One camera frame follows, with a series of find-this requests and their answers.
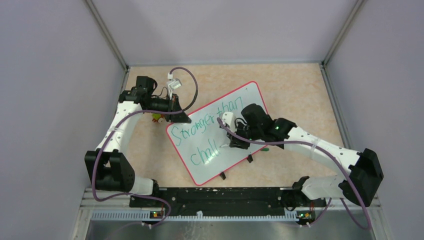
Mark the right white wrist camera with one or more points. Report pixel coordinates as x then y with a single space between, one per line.
228 119

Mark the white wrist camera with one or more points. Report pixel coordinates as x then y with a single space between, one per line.
172 84
228 119

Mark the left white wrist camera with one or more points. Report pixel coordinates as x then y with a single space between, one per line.
172 84

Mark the red yellow toy brick car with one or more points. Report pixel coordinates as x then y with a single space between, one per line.
162 119

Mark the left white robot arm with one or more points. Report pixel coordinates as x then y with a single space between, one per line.
107 165

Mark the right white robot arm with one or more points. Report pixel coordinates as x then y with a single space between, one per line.
358 173

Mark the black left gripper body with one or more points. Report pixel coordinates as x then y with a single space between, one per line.
171 103

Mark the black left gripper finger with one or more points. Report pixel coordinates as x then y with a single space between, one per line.
179 118
176 105

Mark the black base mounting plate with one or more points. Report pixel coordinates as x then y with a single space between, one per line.
227 201

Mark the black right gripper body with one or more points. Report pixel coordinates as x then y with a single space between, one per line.
244 131

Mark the pink framed whiteboard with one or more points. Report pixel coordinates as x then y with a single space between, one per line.
198 143

